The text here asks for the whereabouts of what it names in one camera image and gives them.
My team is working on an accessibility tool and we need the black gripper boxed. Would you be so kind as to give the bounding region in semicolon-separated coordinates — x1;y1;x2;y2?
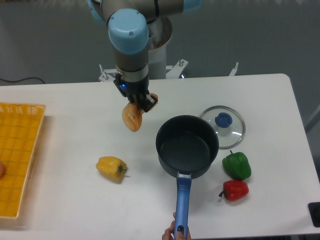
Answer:
113;73;158;113

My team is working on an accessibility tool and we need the triangle bread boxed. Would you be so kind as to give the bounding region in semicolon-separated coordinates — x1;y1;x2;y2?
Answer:
122;98;146;132

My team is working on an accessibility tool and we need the black saucepan with blue handle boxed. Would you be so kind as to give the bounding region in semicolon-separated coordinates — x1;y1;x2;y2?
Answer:
155;115;219;239

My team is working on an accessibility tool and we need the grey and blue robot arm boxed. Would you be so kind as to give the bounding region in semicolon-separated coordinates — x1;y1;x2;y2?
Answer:
87;0;202;112

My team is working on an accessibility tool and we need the person's hand on handle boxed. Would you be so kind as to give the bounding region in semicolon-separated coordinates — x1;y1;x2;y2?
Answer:
161;212;192;240

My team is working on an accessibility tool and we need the yellow bell pepper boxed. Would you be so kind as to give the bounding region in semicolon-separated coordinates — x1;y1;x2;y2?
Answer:
96;156;128;183

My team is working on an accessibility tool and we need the glass lid with blue knob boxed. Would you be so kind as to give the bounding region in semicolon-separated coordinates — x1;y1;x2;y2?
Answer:
200;105;246;150

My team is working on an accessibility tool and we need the green bell pepper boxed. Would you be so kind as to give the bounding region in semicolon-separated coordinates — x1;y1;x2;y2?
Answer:
222;150;252;181

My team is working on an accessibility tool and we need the wicker basket with yellow cloth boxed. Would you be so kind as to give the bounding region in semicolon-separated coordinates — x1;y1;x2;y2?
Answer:
0;102;46;219

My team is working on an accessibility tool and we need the red bell pepper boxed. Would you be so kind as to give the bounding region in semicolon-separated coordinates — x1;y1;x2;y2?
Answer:
218;180;249;202

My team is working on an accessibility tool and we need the black device at table edge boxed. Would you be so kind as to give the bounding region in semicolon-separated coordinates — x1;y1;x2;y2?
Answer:
308;202;320;228

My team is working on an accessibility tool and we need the black cable on floor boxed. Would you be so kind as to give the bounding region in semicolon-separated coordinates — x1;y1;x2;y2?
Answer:
0;77;47;84

